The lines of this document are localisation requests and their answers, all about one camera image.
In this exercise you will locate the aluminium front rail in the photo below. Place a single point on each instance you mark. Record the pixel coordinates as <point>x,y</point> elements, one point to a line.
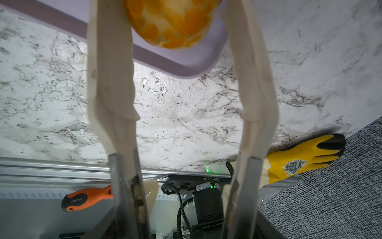
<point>41,179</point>

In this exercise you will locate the yellow work glove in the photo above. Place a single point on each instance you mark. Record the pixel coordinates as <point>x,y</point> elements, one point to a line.
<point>309,155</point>

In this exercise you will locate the braided bread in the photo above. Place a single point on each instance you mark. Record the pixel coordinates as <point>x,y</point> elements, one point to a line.
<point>171,24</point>

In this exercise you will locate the metal tongs with white tips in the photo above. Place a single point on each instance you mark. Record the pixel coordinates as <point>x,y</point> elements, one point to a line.
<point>111,112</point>

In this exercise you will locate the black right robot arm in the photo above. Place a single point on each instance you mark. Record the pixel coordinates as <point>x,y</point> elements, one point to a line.
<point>200,215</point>

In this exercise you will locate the orange handled screwdriver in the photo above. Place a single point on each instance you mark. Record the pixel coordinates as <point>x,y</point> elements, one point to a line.
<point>85,198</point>

